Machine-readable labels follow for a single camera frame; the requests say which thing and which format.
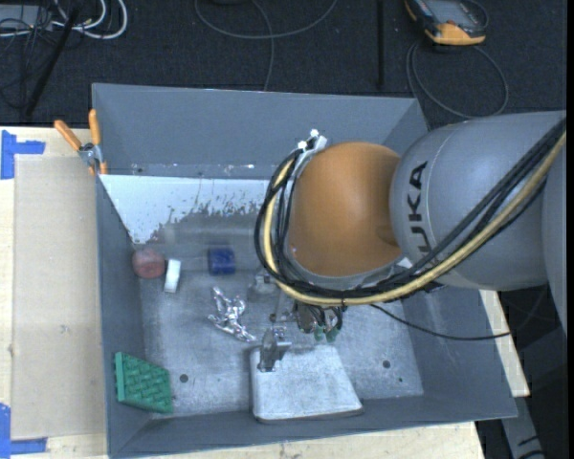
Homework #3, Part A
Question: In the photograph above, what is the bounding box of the grey metal bin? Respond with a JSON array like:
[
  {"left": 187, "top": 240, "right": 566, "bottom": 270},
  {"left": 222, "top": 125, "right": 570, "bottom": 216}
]
[{"left": 90, "top": 82, "right": 519, "bottom": 459}]

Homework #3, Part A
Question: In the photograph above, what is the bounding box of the crumpled silver foil piece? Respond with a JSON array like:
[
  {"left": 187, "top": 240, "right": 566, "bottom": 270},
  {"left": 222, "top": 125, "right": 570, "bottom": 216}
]
[{"left": 206, "top": 285, "right": 258, "bottom": 344}]

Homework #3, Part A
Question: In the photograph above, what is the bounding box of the green ribbed flat block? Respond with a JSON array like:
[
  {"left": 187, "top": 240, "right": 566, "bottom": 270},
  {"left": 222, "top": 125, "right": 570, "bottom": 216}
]
[{"left": 113, "top": 351, "right": 175, "bottom": 415}]

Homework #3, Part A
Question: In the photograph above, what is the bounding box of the white ring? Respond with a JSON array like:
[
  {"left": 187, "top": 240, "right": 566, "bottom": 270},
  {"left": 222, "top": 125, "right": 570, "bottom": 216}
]
[{"left": 163, "top": 258, "right": 183, "bottom": 295}]

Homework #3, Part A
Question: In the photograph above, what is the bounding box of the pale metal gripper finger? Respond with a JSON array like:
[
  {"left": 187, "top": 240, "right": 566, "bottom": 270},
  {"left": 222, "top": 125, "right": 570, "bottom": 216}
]
[
  {"left": 246, "top": 267, "right": 282, "bottom": 304},
  {"left": 257, "top": 325, "right": 294, "bottom": 373}
]

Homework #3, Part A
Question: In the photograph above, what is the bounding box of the brown cardboard board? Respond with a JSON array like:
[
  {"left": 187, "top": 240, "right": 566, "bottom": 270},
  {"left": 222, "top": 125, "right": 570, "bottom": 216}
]
[{"left": 10, "top": 154, "right": 108, "bottom": 442}]

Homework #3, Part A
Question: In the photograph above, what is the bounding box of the grey flat pad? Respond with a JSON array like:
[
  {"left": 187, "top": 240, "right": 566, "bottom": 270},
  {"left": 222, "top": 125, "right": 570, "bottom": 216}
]
[{"left": 248, "top": 343, "right": 365, "bottom": 425}]

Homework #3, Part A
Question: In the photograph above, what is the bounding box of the blue cube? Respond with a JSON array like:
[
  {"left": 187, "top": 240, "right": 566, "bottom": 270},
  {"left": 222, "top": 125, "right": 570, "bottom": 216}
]
[{"left": 207, "top": 245, "right": 236, "bottom": 276}]

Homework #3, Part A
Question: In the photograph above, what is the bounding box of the red toy apple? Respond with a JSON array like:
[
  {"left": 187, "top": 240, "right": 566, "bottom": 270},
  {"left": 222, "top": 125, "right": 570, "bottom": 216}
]
[{"left": 131, "top": 247, "right": 166, "bottom": 279}]

